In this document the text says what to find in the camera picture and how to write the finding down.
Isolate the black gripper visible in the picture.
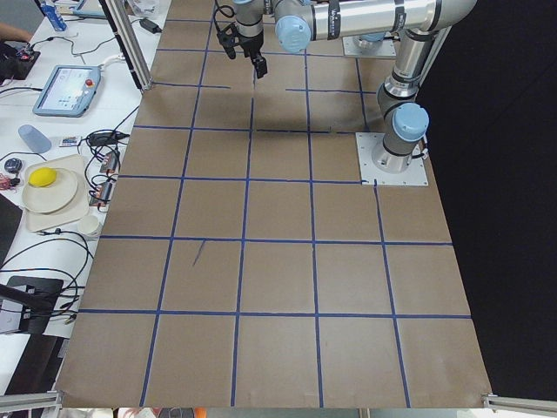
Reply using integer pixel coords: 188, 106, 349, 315
217, 24, 268, 79

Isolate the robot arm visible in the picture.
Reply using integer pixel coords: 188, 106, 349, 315
272, 1, 475, 174
217, 1, 315, 78

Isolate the black power adapter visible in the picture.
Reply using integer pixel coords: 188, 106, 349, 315
139, 17, 162, 34

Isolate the teach pendant tablet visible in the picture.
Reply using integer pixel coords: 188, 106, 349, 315
32, 65, 101, 118

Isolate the translucent blue cup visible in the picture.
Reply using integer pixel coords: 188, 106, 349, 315
18, 125, 51, 154

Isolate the white paper cup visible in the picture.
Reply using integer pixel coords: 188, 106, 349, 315
77, 215, 103, 239

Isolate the white plate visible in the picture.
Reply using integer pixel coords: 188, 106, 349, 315
22, 169, 78, 213

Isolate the yellow lemon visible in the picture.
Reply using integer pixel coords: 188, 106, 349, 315
28, 167, 57, 187

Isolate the beige tray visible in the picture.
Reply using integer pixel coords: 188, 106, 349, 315
22, 154, 89, 233

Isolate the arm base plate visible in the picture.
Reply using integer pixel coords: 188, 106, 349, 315
355, 132, 428, 186
342, 36, 396, 59

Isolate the aluminium frame post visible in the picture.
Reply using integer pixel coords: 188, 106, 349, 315
99, 0, 152, 91

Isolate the black cables bundle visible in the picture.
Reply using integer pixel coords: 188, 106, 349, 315
0, 125, 131, 327

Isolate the black camera stand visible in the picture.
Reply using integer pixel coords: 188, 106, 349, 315
1, 275, 63, 334

